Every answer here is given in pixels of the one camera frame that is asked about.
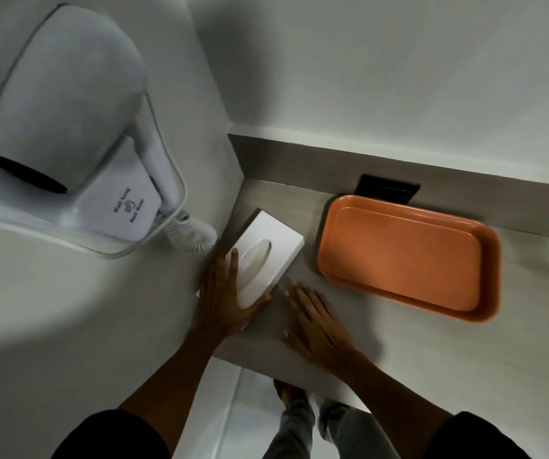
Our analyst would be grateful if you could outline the person's left foot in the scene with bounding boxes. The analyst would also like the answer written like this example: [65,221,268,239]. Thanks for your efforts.
[273,379,309,409]

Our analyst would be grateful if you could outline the person's foot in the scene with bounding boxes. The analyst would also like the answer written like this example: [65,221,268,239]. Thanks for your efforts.
[273,379,309,409]
[319,398,351,426]

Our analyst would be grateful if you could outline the orange plastic tray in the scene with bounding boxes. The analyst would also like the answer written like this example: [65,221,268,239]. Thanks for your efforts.
[316,194,502,324]

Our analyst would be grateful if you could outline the person's left hand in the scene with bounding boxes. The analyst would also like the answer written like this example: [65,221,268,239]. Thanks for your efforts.
[192,248,274,343]

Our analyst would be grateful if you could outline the black left sleeve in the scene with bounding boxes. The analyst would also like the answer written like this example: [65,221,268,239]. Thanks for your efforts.
[56,408,172,459]

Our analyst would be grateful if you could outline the white coiled hair dryer cord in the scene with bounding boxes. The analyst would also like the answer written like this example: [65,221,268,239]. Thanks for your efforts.
[166,212,218,254]

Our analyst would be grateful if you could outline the black sleeve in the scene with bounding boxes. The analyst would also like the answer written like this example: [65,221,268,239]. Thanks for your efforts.
[56,408,172,459]
[425,411,535,459]

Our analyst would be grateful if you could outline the black wall socket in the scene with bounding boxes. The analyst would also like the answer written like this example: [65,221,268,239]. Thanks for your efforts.
[356,174,421,205]

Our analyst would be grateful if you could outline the person's right forearm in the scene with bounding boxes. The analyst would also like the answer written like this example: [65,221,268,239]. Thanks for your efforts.
[345,348,458,442]

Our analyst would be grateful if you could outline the white wall hair dryer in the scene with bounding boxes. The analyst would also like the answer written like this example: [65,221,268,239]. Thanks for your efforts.
[0,2,182,242]

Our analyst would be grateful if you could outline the black right sleeve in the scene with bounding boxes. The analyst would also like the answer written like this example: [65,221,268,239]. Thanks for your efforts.
[425,411,535,459]

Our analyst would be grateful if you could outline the person's right foot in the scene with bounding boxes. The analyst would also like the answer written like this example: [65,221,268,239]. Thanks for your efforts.
[319,398,351,426]

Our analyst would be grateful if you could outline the grey trousers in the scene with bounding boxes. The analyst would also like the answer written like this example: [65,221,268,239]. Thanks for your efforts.
[269,399,390,459]

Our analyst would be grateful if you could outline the person's left forearm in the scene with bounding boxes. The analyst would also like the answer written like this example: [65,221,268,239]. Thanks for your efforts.
[112,329,231,428]

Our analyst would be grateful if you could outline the white tissue box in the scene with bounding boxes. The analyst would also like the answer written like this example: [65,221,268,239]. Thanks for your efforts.
[196,208,305,332]

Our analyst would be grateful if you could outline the white hair dryer wall holder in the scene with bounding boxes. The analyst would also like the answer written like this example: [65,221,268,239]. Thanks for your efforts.
[0,93,190,259]

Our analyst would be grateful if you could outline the person's right hand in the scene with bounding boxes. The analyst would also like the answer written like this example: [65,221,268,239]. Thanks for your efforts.
[281,282,366,368]

